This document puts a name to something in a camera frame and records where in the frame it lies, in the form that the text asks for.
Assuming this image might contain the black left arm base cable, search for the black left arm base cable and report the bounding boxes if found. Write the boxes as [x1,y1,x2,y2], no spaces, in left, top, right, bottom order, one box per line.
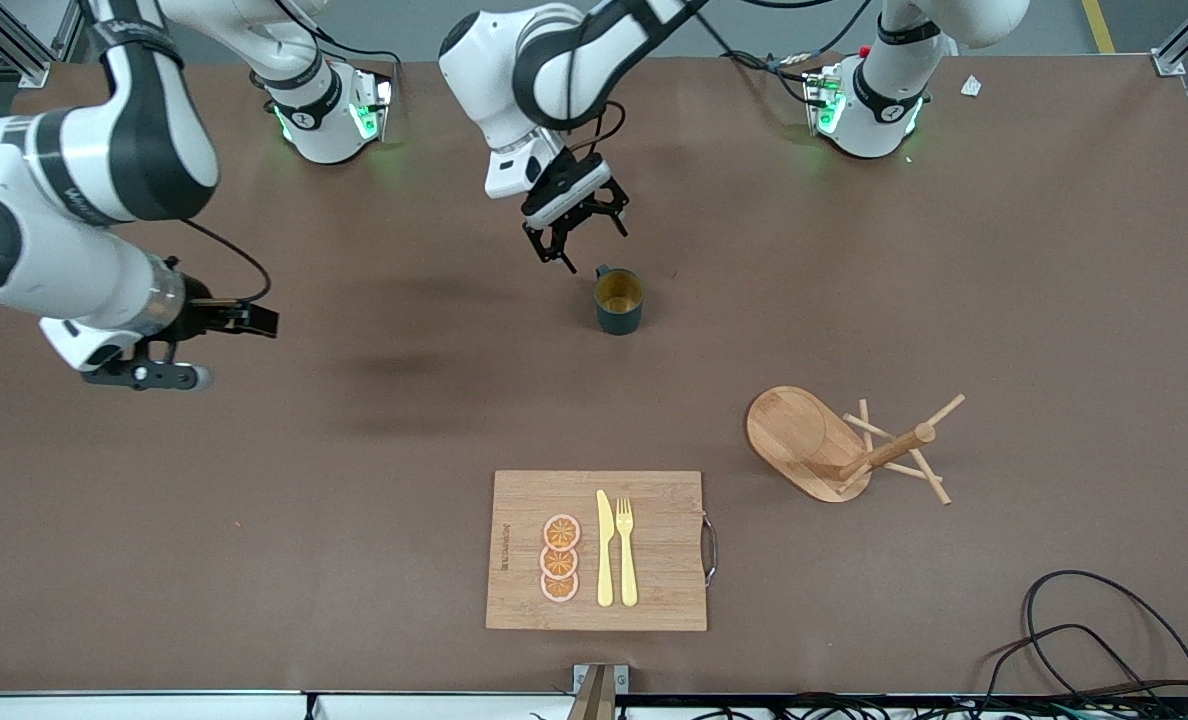
[699,0,875,106]

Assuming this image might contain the yellow plastic fork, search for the yellow plastic fork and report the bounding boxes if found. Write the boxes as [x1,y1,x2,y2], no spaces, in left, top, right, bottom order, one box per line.
[615,497,640,608]

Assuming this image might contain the black right arm base cable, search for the black right arm base cable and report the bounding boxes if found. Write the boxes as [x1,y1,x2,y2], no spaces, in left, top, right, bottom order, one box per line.
[269,0,401,101]

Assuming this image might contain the brown table cover mat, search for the brown table cover mat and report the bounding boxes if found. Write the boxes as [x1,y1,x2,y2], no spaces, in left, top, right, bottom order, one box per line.
[0,50,1188,696]

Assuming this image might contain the wooden mug rack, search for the wooden mug rack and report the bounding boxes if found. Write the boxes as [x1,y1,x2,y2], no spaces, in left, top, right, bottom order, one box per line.
[746,385,967,507]

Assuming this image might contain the bamboo cutting board metal handle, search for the bamboo cutting board metal handle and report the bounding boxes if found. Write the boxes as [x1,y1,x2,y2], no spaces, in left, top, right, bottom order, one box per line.
[485,469,720,633]

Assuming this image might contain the black left arm wrist cable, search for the black left arm wrist cable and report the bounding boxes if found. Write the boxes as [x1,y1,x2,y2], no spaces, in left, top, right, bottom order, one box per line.
[562,98,628,159]

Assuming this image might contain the black right arm wrist cable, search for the black right arm wrist cable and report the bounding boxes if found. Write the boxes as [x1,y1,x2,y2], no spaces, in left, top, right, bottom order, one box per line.
[179,218,274,304]

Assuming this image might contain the yellow plastic knife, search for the yellow plastic knife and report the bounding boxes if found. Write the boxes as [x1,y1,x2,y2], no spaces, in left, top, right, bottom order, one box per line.
[595,489,616,608]

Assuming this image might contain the black arm wrist cable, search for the black arm wrist cable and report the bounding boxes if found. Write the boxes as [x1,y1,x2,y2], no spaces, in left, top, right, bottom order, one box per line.
[179,218,274,304]
[562,98,628,159]

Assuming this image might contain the black looped cable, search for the black looped cable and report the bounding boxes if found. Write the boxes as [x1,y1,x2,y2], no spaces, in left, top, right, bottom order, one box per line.
[1022,570,1188,720]
[982,625,1170,720]

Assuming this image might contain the black arm base cable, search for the black arm base cable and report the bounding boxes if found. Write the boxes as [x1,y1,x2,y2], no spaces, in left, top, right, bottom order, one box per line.
[699,0,875,106]
[269,0,401,101]

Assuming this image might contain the dark teal mug yellow inside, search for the dark teal mug yellow inside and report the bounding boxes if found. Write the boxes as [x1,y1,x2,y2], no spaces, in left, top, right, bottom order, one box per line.
[594,264,646,337]

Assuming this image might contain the black cable along table edge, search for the black cable along table edge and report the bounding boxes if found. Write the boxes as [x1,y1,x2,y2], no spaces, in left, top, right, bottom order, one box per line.
[634,693,1188,720]

